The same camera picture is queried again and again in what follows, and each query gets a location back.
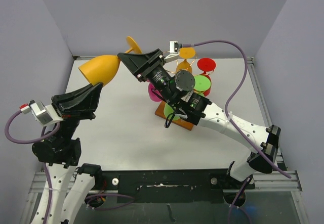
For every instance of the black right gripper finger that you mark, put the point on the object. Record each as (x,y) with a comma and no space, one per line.
(146,66)
(129,59)

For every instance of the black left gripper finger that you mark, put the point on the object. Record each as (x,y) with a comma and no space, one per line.
(79,111)
(86,97)

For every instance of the orange wine glass front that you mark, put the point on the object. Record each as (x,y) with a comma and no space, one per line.
(185,54)

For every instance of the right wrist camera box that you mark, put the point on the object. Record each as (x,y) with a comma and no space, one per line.
(173,54)

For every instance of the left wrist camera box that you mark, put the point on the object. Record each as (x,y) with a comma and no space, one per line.
(45,115)

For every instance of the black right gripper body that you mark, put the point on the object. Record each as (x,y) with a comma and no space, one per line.
(160,79)

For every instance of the red plastic wine glass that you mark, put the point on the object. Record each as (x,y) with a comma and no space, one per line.
(207,66)

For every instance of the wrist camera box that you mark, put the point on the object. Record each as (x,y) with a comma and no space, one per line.
(45,115)
(173,54)

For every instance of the orange wine glass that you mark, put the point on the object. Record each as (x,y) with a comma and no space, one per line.
(101,69)
(185,54)

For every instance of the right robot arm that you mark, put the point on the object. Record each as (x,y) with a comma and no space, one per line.
(178,92)

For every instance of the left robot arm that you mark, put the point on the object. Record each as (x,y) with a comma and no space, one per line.
(67,184)

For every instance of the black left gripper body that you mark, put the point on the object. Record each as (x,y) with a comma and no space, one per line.
(68,127)

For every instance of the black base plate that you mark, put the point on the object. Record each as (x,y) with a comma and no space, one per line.
(169,186)

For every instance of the green wine glass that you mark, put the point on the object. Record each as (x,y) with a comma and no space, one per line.
(202,84)
(168,110)

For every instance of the pink plastic wine glass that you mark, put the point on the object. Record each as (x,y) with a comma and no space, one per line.
(153,93)

